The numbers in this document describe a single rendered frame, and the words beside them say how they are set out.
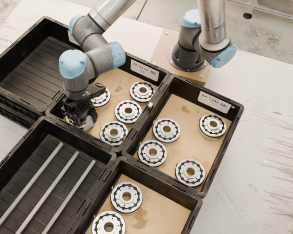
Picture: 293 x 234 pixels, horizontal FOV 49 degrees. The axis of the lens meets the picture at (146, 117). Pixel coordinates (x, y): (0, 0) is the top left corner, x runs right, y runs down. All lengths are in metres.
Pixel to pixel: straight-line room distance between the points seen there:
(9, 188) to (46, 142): 0.20
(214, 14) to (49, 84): 0.68
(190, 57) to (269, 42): 1.63
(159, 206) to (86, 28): 0.61
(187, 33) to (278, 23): 1.93
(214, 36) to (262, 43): 1.78
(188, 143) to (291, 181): 0.46
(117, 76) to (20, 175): 0.54
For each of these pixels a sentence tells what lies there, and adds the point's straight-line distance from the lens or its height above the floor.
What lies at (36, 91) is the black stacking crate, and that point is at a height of 0.83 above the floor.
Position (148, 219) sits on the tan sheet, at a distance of 1.08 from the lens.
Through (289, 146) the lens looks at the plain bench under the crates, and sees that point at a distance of 1.50.
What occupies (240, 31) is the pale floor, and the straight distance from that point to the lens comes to 2.98.
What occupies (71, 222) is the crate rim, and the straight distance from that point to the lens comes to 0.98.
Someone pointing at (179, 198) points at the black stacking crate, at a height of 0.87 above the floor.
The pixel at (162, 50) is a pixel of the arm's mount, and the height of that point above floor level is 0.80.
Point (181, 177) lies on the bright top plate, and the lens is 1.11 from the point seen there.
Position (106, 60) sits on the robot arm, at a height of 1.17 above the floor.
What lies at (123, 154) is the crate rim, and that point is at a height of 0.93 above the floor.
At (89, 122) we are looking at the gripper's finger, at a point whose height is 0.90.
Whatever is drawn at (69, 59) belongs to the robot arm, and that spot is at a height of 1.20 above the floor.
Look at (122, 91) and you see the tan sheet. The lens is 1.30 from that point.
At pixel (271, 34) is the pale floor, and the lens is 3.07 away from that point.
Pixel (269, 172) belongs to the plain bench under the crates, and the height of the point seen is 0.70.
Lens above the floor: 1.87
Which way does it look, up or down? 57 degrees down
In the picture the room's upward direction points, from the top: 8 degrees clockwise
